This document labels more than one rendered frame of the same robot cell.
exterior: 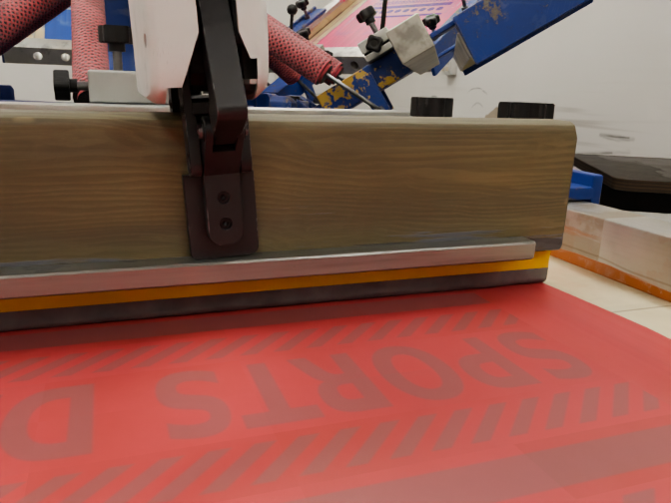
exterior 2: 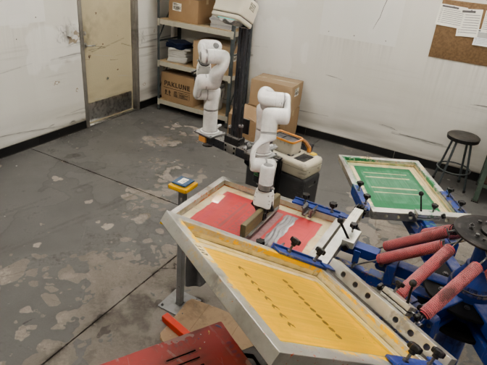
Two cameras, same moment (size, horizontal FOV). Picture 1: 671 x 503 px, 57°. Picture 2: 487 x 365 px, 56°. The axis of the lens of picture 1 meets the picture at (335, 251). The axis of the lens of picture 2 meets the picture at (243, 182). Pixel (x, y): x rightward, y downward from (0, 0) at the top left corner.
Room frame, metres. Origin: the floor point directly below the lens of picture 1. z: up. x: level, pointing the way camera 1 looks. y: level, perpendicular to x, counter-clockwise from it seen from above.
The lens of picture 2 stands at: (1.75, -1.42, 2.26)
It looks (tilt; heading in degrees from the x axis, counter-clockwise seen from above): 27 degrees down; 137
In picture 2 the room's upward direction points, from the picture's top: 6 degrees clockwise
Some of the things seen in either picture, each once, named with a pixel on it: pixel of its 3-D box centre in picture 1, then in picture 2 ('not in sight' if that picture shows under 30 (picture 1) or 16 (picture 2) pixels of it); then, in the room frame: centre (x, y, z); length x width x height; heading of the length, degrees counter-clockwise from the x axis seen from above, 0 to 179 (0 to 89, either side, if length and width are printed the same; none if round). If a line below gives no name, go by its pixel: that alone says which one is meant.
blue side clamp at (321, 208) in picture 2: not in sight; (317, 211); (0.40, 0.40, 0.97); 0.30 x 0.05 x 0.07; 20
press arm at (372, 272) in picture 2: not in sight; (330, 261); (0.68, 0.20, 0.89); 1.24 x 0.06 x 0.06; 20
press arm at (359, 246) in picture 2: not in sight; (360, 249); (0.80, 0.25, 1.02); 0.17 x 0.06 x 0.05; 20
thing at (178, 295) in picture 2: not in sight; (181, 247); (-0.30, -0.03, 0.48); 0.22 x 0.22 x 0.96; 20
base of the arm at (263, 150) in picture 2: not in sight; (263, 140); (-0.11, 0.42, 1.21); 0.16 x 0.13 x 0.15; 100
